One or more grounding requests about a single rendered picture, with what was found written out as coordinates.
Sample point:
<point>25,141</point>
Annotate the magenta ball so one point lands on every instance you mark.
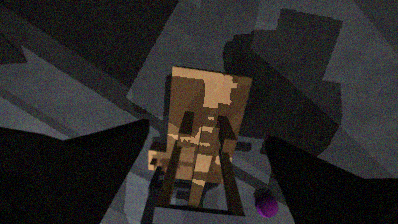
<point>266,205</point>

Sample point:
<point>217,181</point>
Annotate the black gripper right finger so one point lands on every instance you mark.
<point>318,192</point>

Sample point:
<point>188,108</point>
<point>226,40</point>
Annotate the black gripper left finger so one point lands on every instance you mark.
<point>78,178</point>

